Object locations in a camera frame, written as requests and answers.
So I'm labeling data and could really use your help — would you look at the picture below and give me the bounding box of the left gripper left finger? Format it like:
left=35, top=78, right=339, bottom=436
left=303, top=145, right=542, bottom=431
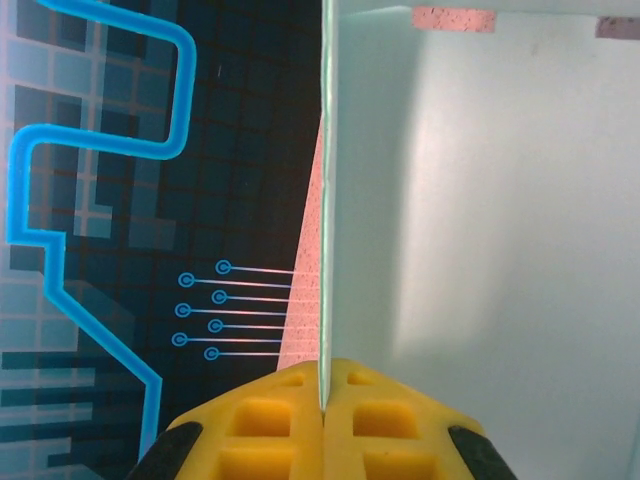
left=124, top=357, right=325, bottom=480

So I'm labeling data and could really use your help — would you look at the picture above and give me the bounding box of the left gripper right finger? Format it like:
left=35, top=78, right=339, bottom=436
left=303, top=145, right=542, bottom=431
left=323, top=357, right=520, bottom=480

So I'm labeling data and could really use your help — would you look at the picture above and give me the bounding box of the light blue paper box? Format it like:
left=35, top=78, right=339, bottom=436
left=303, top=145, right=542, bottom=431
left=317, top=0, right=640, bottom=480

